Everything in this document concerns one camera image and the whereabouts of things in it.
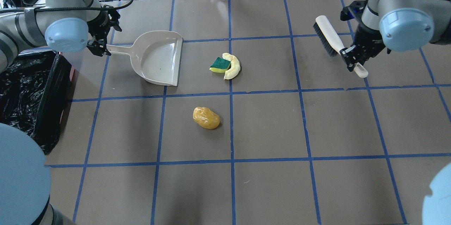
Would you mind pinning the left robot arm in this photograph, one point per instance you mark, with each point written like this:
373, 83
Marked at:
66, 26

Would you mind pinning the yellow potato toy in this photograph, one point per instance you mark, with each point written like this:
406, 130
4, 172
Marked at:
206, 118

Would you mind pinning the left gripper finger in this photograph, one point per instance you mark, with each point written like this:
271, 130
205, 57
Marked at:
94, 47
101, 50

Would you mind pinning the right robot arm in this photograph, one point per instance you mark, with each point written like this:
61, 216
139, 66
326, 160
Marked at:
413, 120

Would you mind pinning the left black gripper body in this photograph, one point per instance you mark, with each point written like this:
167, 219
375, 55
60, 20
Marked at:
97, 30

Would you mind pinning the bin with black bag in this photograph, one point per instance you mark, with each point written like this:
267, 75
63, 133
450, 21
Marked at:
34, 92

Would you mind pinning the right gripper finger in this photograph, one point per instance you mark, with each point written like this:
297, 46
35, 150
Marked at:
349, 55
357, 67

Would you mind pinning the beige hand brush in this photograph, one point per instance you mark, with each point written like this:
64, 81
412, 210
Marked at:
331, 40

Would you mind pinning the green yellow sponge piece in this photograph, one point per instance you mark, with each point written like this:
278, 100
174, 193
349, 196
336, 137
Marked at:
220, 65

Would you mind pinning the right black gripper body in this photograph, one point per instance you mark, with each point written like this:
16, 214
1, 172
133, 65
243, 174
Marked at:
365, 39

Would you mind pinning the beige plastic dustpan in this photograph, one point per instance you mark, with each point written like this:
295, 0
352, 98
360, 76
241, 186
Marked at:
155, 56

